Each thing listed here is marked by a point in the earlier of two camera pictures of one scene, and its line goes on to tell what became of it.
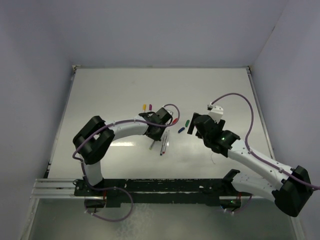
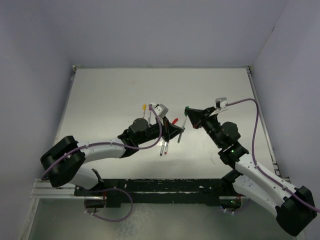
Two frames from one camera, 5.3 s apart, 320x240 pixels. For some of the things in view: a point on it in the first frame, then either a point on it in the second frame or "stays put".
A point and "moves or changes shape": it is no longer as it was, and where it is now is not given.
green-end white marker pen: (151, 145) moves or changes shape
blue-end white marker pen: (162, 147) stays put
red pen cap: (175, 120) stays put
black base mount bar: (201, 191) stays put
